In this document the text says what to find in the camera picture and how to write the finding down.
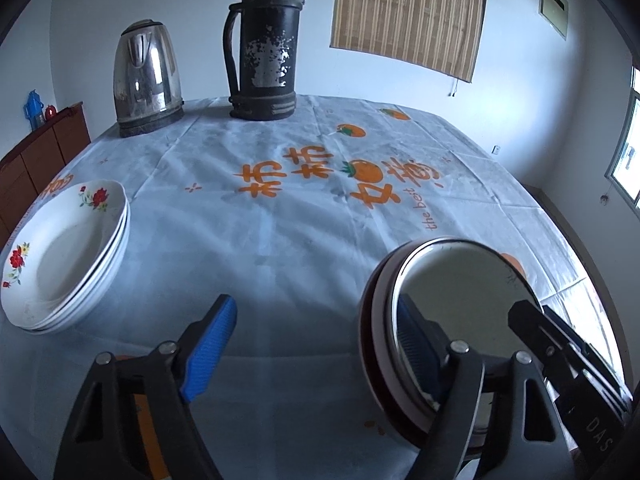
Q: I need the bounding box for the framed wall panel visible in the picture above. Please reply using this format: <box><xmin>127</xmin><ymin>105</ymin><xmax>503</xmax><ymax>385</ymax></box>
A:
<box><xmin>538</xmin><ymin>0</ymin><xmax>570</xmax><ymax>41</ymax></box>

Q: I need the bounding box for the stainless steel bowl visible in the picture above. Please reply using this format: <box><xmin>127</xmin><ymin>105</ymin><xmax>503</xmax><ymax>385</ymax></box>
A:
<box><xmin>385</xmin><ymin>237</ymin><xmax>546</xmax><ymax>436</ymax></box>

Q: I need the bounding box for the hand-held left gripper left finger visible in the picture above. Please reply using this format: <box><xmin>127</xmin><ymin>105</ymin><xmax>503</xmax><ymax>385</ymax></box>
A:
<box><xmin>54</xmin><ymin>294</ymin><xmax>238</xmax><ymax>480</ymax></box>

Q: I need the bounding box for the blue thermos jug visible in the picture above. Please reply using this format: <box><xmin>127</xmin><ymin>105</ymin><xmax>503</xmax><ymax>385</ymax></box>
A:
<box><xmin>23</xmin><ymin>90</ymin><xmax>45</xmax><ymax>129</ymax></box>

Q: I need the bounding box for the orange print white tablecloth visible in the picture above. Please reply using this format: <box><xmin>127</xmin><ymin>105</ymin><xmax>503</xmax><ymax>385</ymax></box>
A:
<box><xmin>0</xmin><ymin>94</ymin><xmax>623</xmax><ymax>480</ymax></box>

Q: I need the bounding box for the bamboo window blind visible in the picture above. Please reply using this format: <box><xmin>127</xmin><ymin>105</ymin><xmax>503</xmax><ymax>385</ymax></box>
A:
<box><xmin>330</xmin><ymin>0</ymin><xmax>490</xmax><ymax>83</ymax></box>

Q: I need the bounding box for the red flower white plate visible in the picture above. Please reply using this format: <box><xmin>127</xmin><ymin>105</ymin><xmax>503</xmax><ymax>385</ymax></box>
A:
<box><xmin>0</xmin><ymin>178</ymin><xmax>128</xmax><ymax>331</ymax></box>

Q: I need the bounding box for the white framed window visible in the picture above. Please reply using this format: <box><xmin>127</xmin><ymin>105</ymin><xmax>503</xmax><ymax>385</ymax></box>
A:
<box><xmin>604</xmin><ymin>66</ymin><xmax>640</xmax><ymax>211</ymax></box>

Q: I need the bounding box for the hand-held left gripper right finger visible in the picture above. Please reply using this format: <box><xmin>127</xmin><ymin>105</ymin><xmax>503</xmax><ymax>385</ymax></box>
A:
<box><xmin>397</xmin><ymin>292</ymin><xmax>576</xmax><ymax>480</ymax></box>

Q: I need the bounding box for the red plastic bowl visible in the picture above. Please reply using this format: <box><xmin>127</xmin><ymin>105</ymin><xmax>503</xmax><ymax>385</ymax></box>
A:
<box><xmin>358</xmin><ymin>237</ymin><xmax>546</xmax><ymax>453</ymax></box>

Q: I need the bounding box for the pink flower white plate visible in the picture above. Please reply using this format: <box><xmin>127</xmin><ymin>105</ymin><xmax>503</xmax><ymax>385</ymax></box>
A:
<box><xmin>20</xmin><ymin>200</ymin><xmax>132</xmax><ymax>333</ymax></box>

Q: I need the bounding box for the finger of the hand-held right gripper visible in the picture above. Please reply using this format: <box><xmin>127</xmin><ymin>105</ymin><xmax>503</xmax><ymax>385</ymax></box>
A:
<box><xmin>542</xmin><ymin>305</ymin><xmax>626</xmax><ymax>406</ymax></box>
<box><xmin>507</xmin><ymin>299</ymin><xmax>591</xmax><ymax>381</ymax></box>

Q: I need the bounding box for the stainless steel electric kettle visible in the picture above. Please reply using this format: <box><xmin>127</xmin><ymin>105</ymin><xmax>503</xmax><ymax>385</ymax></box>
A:
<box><xmin>112</xmin><ymin>19</ymin><xmax>185</xmax><ymax>138</ymax></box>

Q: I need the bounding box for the brown wooden cabinet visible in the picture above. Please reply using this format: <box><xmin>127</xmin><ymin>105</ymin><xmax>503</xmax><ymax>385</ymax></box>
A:
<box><xmin>0</xmin><ymin>102</ymin><xmax>92</xmax><ymax>251</ymax></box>

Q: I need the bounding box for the worn black thermos flask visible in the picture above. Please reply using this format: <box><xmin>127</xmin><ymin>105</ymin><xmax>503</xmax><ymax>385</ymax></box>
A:
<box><xmin>223</xmin><ymin>0</ymin><xmax>306</xmax><ymax>122</ymax></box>

